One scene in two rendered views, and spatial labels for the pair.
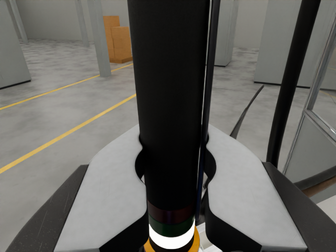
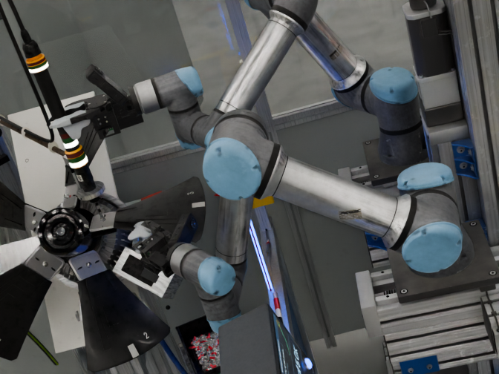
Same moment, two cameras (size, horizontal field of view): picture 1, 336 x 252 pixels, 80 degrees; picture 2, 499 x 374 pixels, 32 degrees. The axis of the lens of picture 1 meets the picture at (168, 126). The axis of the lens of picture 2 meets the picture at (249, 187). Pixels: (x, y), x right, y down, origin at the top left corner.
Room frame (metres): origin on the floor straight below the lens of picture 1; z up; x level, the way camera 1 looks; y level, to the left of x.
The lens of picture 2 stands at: (-0.11, 1.93, 2.24)
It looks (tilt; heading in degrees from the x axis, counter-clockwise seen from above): 30 degrees down; 265
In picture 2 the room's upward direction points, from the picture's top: 17 degrees counter-clockwise
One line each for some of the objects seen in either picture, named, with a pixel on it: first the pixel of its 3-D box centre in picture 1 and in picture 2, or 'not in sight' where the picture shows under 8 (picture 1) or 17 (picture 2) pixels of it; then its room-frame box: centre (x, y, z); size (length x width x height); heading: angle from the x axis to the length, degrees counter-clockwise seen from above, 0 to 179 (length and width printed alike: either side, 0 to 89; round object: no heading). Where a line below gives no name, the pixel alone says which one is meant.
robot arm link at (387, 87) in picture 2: not in sight; (393, 96); (-0.72, -0.08, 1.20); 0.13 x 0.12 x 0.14; 111
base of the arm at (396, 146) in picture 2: not in sight; (403, 135); (-0.72, -0.07, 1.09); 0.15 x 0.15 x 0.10
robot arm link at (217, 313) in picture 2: not in sight; (222, 302); (-0.11, 0.34, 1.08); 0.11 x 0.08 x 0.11; 68
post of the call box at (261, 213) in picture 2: not in sight; (261, 211); (-0.31, -0.23, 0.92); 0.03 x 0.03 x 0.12; 80
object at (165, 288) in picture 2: not in sight; (149, 273); (0.04, -0.02, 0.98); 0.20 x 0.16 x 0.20; 80
